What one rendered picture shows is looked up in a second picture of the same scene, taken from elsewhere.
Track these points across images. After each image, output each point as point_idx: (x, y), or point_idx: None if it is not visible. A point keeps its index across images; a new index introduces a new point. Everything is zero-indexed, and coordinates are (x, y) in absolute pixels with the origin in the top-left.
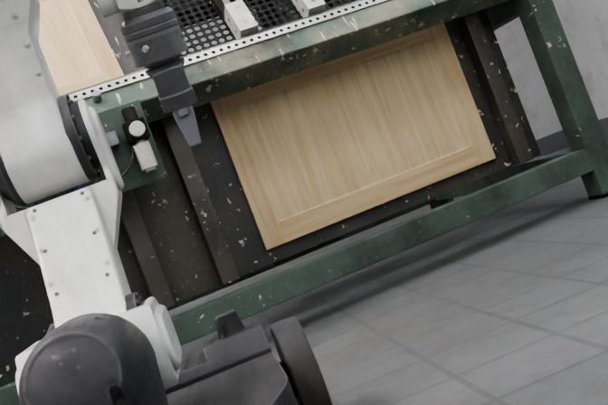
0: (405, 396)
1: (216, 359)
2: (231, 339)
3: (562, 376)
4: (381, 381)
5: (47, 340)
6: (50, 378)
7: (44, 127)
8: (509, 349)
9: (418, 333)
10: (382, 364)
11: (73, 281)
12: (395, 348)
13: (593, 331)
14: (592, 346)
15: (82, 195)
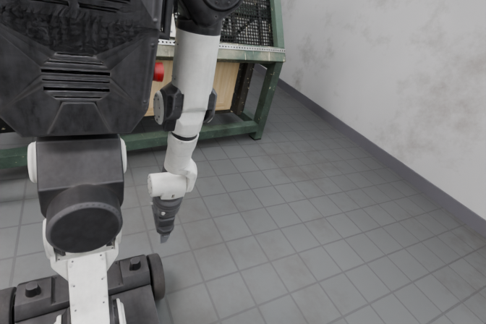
0: (186, 286)
1: (126, 284)
2: (135, 275)
3: (241, 317)
4: (175, 259)
5: None
6: None
7: None
8: (223, 272)
9: (188, 218)
10: (174, 240)
11: (85, 304)
12: (179, 226)
13: (251, 281)
14: (251, 296)
15: (100, 257)
